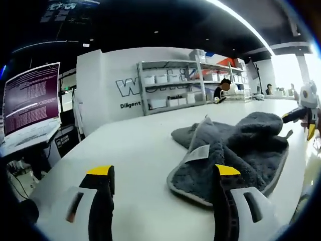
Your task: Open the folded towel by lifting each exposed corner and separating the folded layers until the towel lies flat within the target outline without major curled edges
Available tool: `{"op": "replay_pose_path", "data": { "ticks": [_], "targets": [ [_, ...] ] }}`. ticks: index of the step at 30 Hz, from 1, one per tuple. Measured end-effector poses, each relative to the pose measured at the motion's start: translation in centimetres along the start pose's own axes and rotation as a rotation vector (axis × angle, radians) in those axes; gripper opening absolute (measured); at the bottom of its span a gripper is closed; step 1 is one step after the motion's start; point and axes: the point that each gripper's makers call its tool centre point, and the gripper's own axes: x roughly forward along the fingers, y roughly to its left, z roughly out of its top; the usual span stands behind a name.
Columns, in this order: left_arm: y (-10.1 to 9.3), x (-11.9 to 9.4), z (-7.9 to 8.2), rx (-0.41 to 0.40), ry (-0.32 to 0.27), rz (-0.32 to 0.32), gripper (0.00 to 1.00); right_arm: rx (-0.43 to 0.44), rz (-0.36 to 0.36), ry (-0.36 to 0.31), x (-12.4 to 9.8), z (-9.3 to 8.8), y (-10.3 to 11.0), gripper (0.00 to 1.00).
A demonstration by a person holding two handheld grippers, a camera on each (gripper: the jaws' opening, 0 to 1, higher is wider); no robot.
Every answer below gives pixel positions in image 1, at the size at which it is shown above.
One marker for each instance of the grey towel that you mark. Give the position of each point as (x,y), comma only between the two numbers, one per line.
(250,150)

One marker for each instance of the black monitor on stand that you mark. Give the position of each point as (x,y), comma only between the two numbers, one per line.
(253,71)

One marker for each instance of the black cabinet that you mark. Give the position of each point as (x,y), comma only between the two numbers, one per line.
(66,141)

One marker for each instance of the white hanging coat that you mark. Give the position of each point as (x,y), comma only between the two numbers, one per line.
(79,118)

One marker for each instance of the ceiling light strip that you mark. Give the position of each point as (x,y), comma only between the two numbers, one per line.
(250,27)

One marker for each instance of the grey metal shelf rack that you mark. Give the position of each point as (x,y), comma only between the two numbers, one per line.
(141,88)

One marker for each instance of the computer monitor purple screen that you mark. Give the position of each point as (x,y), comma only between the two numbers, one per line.
(30,98)

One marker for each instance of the rows of white storage bins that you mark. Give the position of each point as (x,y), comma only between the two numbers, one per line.
(160,79)

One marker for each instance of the dark wall display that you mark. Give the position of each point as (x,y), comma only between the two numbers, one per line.
(70,11)

